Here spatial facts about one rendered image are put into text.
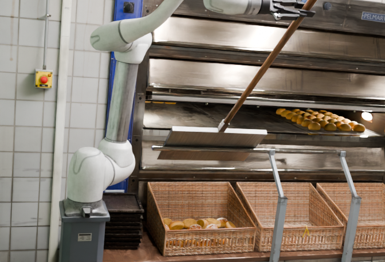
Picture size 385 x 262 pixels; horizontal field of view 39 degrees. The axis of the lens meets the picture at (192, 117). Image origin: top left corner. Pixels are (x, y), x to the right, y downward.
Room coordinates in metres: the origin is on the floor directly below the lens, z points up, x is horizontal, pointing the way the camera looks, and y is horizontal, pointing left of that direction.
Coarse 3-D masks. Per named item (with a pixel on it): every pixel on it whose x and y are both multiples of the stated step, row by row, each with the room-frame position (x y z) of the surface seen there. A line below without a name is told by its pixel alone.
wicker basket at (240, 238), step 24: (168, 192) 3.22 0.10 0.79; (192, 192) 3.27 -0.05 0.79; (216, 192) 3.33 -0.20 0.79; (168, 216) 3.18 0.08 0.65; (192, 216) 3.23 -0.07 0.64; (216, 216) 3.28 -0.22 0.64; (240, 216) 3.13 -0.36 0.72; (168, 240) 2.76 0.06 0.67; (192, 240) 2.81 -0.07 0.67; (240, 240) 2.90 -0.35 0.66
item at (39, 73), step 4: (36, 72) 2.94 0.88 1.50; (40, 72) 2.95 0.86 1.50; (44, 72) 2.96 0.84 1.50; (48, 72) 2.96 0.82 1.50; (52, 72) 2.97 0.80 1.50; (36, 76) 2.94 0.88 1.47; (40, 76) 2.95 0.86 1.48; (52, 76) 2.97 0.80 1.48; (36, 80) 2.94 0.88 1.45; (40, 80) 2.95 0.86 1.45; (48, 80) 2.96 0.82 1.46; (52, 80) 2.97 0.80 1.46; (36, 84) 2.94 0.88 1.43; (40, 84) 2.95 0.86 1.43; (44, 84) 2.96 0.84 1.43; (48, 84) 2.96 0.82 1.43; (52, 84) 2.97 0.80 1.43; (52, 88) 2.99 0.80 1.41
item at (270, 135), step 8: (144, 128) 3.23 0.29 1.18; (152, 128) 3.25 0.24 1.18; (160, 128) 3.28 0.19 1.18; (168, 128) 3.30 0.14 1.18; (272, 136) 3.48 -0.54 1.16; (280, 136) 3.50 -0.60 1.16; (288, 136) 3.52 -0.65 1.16; (296, 136) 3.53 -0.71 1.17; (304, 136) 3.55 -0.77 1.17; (312, 136) 3.57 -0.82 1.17; (320, 136) 3.59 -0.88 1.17; (328, 136) 3.61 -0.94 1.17; (336, 136) 3.63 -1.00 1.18; (344, 136) 3.65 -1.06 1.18; (352, 136) 3.67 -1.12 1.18; (360, 136) 3.69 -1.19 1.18; (368, 136) 3.72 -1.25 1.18; (376, 136) 3.76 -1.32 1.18; (384, 136) 3.79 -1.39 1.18
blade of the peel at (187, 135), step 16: (176, 128) 2.78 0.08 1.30; (192, 128) 2.81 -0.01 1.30; (208, 128) 2.84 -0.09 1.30; (176, 144) 2.90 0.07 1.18; (192, 144) 2.93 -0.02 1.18; (208, 144) 2.95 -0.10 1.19; (224, 144) 2.98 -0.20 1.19; (240, 144) 3.00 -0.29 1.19; (256, 144) 3.03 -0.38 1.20; (192, 160) 3.09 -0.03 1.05; (208, 160) 3.12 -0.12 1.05; (224, 160) 3.15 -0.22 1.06; (240, 160) 3.17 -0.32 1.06
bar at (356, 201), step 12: (276, 168) 3.00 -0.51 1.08; (276, 180) 2.95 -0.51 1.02; (348, 180) 3.10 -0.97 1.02; (276, 216) 2.87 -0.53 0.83; (276, 228) 2.86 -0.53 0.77; (348, 228) 3.01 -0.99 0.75; (276, 240) 2.85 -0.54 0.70; (348, 240) 3.00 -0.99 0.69; (276, 252) 2.85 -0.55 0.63; (348, 252) 3.00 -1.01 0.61
